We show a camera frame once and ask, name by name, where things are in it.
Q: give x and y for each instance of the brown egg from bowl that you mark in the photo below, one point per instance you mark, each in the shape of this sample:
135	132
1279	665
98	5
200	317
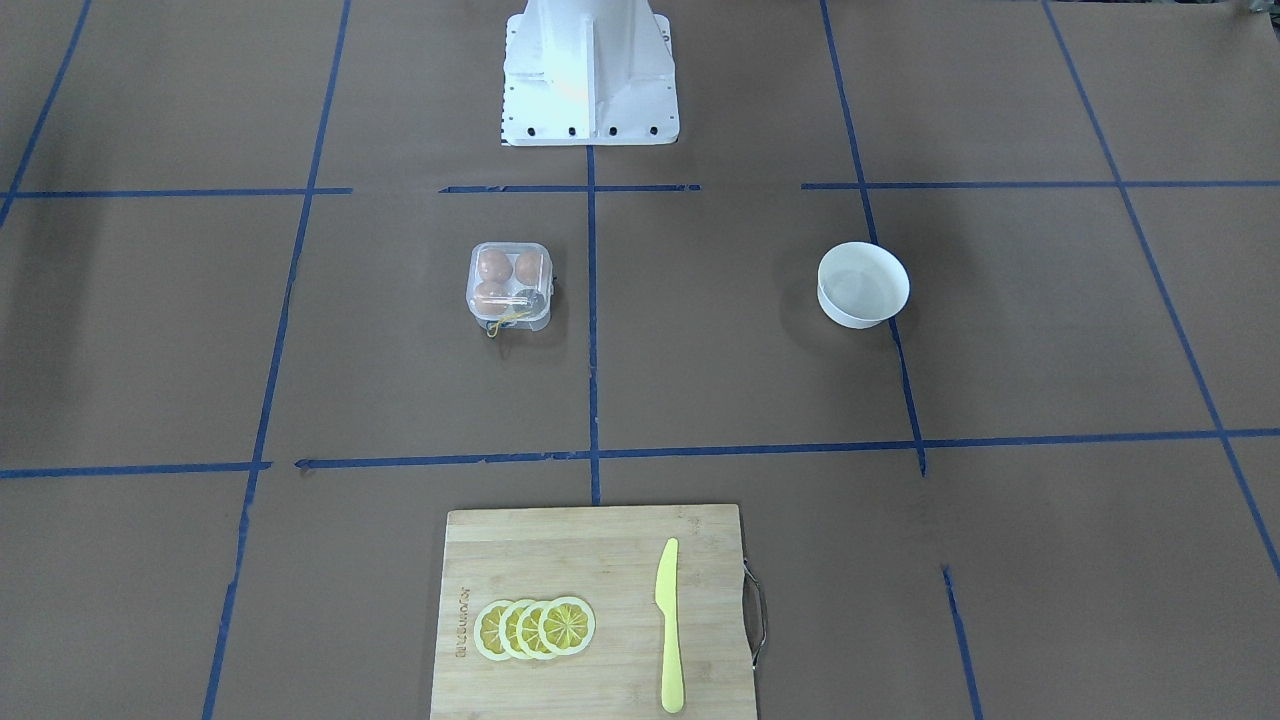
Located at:
529	268

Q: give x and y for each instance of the clear plastic egg box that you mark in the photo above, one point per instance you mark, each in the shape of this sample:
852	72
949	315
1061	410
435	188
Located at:
530	306

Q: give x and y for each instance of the white bowl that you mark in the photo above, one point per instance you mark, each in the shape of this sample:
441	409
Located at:
860	285

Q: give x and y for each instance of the brown egg in box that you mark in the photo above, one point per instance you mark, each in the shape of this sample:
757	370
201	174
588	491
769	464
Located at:
493	265
491	298

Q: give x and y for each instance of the bamboo cutting board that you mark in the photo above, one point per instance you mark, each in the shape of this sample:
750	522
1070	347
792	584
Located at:
608	556

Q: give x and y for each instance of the lemon slice two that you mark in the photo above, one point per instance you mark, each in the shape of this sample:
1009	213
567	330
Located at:
527	631

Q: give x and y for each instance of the lemon slice three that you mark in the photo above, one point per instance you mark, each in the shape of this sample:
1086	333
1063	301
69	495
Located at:
508	632

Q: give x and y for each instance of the lemon slice four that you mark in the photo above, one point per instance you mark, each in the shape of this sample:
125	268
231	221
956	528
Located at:
488	631

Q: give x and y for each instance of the yellow plastic knife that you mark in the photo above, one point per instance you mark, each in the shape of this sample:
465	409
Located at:
672	685

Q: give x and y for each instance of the white camera mast pedestal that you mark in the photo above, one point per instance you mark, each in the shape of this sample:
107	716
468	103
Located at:
589	73

